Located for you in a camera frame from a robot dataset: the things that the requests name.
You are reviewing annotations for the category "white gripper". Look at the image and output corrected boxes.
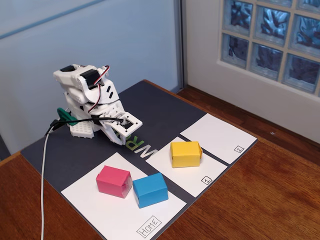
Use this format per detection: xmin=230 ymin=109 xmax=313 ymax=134
xmin=90 ymin=99 xmax=126 ymax=146

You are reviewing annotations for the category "yellow paper box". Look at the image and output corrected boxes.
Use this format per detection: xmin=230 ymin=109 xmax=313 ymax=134
xmin=169 ymin=140 xmax=203 ymax=169

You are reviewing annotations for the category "pink paper box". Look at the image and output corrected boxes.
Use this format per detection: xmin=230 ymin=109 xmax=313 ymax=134
xmin=95 ymin=165 xmax=133 ymax=199

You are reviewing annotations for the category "blue paper box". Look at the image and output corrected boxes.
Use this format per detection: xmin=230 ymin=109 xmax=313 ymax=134
xmin=132 ymin=172 xmax=169 ymax=209

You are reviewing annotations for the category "dark grey mat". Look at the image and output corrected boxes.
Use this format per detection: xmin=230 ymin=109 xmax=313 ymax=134
xmin=20 ymin=79 xmax=258 ymax=240

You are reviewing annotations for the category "green clamp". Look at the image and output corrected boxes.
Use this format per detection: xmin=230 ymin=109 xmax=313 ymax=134
xmin=56 ymin=107 xmax=80 ymax=127

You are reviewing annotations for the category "white paper sheet marked home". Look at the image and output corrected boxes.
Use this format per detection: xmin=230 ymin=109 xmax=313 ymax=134
xmin=60 ymin=152 xmax=188 ymax=240

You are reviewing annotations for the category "white paper sheet marked 1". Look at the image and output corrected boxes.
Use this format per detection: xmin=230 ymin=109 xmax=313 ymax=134
xmin=145 ymin=136 xmax=229 ymax=198

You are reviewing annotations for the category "glass block window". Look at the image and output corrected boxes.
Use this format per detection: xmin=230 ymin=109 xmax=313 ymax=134
xmin=219 ymin=0 xmax=320 ymax=95

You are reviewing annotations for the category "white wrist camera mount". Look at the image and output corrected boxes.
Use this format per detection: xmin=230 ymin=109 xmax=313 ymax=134
xmin=111 ymin=112 xmax=144 ymax=138

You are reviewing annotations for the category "white perforated base plate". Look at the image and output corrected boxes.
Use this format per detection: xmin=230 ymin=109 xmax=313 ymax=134
xmin=69 ymin=121 xmax=95 ymax=139

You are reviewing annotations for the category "red white black servo cable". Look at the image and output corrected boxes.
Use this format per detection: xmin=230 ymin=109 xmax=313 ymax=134
xmin=88 ymin=65 xmax=111 ymax=113

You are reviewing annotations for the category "grey metal partition post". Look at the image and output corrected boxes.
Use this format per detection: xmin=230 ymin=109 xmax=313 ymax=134
xmin=174 ymin=0 xmax=188 ymax=92

